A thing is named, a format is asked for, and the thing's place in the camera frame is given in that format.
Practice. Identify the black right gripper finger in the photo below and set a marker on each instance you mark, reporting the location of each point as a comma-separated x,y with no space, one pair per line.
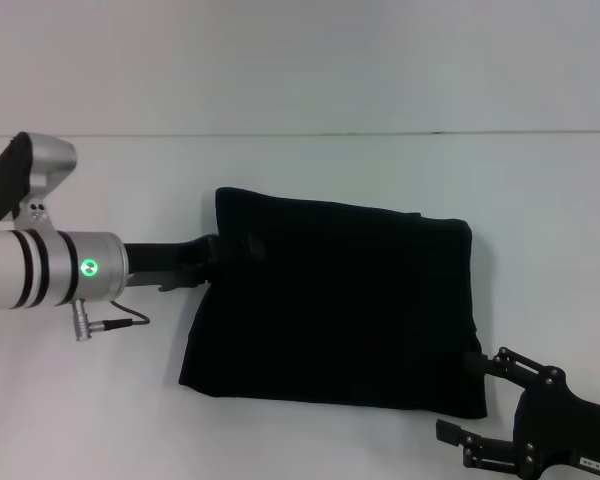
510,367
480,447

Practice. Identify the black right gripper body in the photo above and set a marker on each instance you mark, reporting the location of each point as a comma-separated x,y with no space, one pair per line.
565,430

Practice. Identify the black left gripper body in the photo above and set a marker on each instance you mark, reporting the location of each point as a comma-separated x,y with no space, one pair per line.
165,262

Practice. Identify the black shirt with FREE! print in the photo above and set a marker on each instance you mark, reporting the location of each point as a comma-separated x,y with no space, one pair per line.
330,300

